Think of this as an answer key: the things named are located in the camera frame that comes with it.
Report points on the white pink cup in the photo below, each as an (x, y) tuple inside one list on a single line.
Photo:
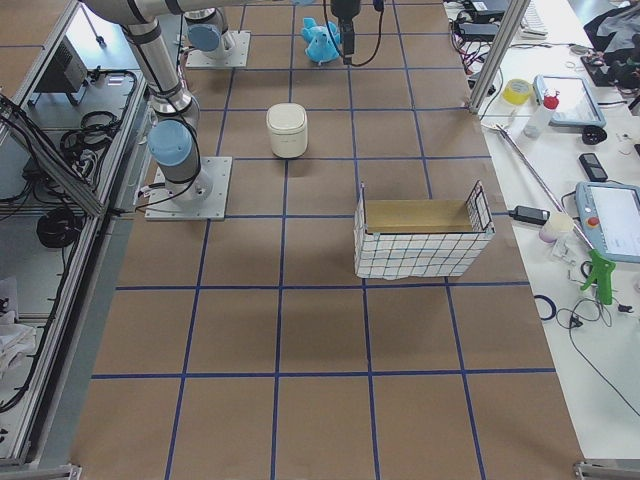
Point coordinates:
[(557, 225)]

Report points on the black power adapter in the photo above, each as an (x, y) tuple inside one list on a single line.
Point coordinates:
[(529, 215)]

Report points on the teach pendant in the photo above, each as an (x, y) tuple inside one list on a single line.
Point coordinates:
[(609, 218), (578, 107)]

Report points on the white bottle red cap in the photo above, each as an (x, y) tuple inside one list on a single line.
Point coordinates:
[(541, 118)]

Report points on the yellow tape roll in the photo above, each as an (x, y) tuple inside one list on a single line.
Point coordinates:
[(517, 91)]

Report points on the black remote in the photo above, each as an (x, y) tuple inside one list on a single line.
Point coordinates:
[(593, 168)]

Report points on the upper teach pendant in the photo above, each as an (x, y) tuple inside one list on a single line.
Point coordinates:
[(578, 107)]

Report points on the green handled reacher tool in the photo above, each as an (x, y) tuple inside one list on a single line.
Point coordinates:
[(600, 275)]

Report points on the blue tape roll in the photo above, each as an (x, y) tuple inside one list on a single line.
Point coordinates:
[(547, 308)]

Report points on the blue teddy bear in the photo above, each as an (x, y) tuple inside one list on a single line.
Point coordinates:
[(321, 40)]

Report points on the white trash can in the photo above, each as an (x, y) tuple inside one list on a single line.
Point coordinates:
[(288, 129)]

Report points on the aluminium frame post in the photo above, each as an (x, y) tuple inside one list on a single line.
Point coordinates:
[(510, 24)]

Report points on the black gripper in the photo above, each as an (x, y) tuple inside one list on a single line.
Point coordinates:
[(343, 9)]

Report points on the black control box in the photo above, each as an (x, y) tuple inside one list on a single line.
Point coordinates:
[(65, 74)]

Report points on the lower teach pendant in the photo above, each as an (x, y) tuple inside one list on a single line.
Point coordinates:
[(609, 218)]

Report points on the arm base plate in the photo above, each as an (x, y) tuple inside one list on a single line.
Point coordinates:
[(238, 58), (205, 199)]

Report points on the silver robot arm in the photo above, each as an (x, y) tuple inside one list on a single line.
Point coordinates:
[(208, 31), (173, 140)]

